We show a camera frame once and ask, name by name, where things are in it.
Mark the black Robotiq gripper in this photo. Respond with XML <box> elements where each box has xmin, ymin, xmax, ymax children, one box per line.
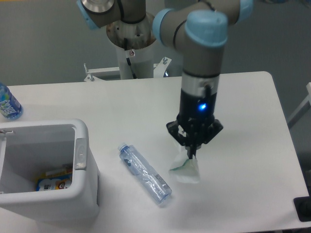
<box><xmin>166</xmin><ymin>90</ymin><xmax>223</xmax><ymax>159</ymax></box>

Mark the white paper bag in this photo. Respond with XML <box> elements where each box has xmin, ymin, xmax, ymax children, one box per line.
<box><xmin>169</xmin><ymin>143</ymin><xmax>201</xmax><ymax>183</ymax></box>

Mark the clear plastic bottle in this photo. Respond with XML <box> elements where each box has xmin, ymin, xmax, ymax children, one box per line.
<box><xmin>118</xmin><ymin>143</ymin><xmax>172</xmax><ymax>208</ymax></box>

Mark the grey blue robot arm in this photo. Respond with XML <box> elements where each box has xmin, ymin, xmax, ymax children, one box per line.
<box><xmin>77</xmin><ymin>0</ymin><xmax>253</xmax><ymax>159</ymax></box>

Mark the white trash can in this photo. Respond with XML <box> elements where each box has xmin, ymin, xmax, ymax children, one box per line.
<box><xmin>0</xmin><ymin>119</ymin><xmax>100</xmax><ymax>221</ymax></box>

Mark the black clamp at table corner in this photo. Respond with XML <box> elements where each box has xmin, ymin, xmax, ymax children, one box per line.
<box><xmin>294</xmin><ymin>196</ymin><xmax>311</xmax><ymax>222</ymax></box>

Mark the yellow blue snack wrapper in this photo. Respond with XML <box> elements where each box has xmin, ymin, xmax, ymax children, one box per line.
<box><xmin>35</xmin><ymin>166</ymin><xmax>72</xmax><ymax>191</ymax></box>

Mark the blue labelled water bottle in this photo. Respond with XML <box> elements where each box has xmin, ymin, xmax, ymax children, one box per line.
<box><xmin>0</xmin><ymin>83</ymin><xmax>23</xmax><ymax>120</ymax></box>

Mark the white middle frame bracket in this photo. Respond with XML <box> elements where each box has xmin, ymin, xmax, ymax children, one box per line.
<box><xmin>154</xmin><ymin>57</ymin><xmax>172</xmax><ymax>78</ymax></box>

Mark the white frame bracket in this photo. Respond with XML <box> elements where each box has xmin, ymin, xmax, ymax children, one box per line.
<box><xmin>84</xmin><ymin>63</ymin><xmax>121</xmax><ymax>82</ymax></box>
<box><xmin>154</xmin><ymin>57</ymin><xmax>172</xmax><ymax>78</ymax></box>

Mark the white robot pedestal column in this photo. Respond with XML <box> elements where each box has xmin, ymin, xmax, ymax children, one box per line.
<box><xmin>106</xmin><ymin>13</ymin><xmax>156</xmax><ymax>80</ymax></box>

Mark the black cable on pedestal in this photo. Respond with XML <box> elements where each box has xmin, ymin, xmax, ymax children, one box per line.
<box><xmin>123</xmin><ymin>37</ymin><xmax>138</xmax><ymax>80</ymax></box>

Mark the white left frame bracket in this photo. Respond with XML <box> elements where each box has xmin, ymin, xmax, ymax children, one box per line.
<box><xmin>84</xmin><ymin>63</ymin><xmax>121</xmax><ymax>82</ymax></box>

